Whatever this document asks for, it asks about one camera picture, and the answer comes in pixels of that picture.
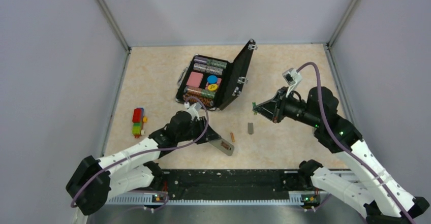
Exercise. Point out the green battery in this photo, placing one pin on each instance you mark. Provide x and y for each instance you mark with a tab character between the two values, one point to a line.
254	106

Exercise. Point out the red toy brick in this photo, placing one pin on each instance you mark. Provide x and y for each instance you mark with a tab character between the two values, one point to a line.
138	115

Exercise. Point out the green toy brick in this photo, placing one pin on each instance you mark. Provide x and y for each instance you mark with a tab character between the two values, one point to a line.
137	129

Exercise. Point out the orange battery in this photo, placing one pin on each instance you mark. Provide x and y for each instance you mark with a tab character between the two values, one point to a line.
232	137

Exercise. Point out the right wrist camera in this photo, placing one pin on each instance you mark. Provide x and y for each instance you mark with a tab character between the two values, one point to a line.
293	79

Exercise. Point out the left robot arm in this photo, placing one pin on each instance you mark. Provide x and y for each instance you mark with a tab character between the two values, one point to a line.
97	180

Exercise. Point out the red poker chip stack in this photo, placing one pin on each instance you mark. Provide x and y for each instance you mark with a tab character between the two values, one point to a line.
200	92

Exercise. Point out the white remote control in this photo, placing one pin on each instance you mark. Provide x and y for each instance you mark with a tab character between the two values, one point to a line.
223	145

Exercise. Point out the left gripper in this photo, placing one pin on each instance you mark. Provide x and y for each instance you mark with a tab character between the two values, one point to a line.
202	124

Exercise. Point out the red playing card deck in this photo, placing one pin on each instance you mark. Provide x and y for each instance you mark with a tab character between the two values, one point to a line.
194	79

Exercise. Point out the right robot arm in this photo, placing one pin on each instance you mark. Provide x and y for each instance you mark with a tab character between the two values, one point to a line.
378	198

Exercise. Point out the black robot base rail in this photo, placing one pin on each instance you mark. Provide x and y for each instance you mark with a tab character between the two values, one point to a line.
305	187

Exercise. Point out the blue dealer chip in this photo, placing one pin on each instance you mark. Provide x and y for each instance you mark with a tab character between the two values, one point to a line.
212	79

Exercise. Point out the black poker chip case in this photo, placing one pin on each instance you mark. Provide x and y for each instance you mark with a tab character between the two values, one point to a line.
230	83

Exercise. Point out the yellow big blind chip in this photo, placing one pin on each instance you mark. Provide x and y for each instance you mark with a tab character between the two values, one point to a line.
212	87

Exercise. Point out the blue tan chip stack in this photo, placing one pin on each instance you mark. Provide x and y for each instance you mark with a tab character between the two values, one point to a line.
207	69

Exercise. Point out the grey battery cover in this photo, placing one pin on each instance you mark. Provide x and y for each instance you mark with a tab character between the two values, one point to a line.
250	128

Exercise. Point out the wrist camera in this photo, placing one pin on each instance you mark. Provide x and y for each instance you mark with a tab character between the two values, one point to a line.
193	109
293	79

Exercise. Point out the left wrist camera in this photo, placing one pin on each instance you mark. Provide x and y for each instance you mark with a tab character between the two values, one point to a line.
193	109

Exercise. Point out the purple poker chip stack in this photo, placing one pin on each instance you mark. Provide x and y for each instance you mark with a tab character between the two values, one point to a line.
202	60

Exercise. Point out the green poker chip stack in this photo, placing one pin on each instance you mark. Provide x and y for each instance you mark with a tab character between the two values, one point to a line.
218	64

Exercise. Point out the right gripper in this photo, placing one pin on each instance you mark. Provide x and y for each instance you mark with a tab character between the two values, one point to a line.
274	109

